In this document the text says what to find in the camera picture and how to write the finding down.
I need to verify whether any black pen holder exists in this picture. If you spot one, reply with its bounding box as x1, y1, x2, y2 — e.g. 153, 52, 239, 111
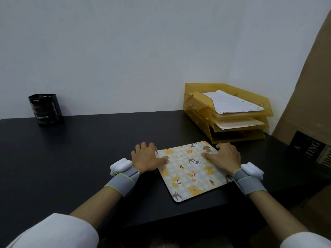
28, 93, 64, 127

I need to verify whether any person's right forearm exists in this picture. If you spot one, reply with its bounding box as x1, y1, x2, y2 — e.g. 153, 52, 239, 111
249, 190, 310, 241

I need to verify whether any yellow three-tier document tray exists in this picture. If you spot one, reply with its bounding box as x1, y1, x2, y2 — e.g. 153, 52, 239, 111
184, 83, 274, 144

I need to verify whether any white wrist tracker grey strap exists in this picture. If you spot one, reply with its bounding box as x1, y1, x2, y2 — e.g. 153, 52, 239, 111
232, 162, 267, 197
104, 158, 140, 197

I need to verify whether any black box with white lettering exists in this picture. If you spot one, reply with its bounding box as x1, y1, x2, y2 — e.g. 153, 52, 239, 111
287, 131, 331, 176

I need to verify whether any person's right hand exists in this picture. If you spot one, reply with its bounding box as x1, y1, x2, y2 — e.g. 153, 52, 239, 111
201, 142, 242, 176

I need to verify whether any white sleeve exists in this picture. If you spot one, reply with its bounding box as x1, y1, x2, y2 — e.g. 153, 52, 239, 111
6, 213, 100, 248
280, 231, 331, 248

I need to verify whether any person's left forearm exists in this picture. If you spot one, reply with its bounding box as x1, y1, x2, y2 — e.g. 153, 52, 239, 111
69, 187, 122, 229

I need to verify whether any dog print mouse pad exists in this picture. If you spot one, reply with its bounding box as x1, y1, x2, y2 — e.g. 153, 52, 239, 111
155, 141, 235, 204

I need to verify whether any cream paper sheet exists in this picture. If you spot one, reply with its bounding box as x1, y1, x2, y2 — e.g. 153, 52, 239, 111
213, 117, 265, 131

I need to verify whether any white perforated paper sheet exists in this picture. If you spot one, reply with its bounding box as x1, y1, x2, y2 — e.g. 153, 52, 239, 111
201, 90, 265, 115

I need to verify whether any brown cardboard box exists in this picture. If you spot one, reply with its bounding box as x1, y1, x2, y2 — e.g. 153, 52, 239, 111
272, 9, 331, 147

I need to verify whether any person's left hand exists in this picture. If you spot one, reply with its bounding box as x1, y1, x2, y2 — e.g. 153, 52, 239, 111
131, 142, 170, 175

